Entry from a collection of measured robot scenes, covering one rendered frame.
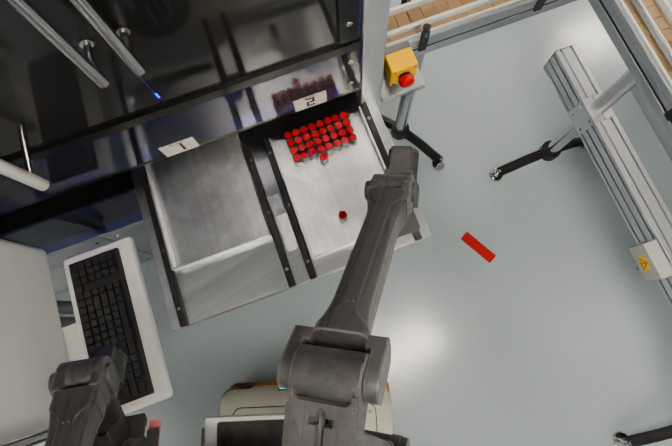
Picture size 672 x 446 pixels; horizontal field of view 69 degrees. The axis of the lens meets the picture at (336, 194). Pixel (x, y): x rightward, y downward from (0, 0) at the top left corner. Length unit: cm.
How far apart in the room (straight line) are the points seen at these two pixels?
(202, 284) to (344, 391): 84
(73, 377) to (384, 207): 53
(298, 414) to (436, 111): 196
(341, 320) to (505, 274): 171
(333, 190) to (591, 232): 140
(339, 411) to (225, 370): 170
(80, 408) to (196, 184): 71
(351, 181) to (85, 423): 81
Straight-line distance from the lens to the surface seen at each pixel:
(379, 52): 115
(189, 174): 138
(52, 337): 148
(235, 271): 129
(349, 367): 52
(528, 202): 232
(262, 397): 190
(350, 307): 57
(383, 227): 69
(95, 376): 84
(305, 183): 130
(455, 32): 148
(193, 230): 133
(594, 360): 234
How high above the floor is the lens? 212
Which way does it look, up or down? 75 degrees down
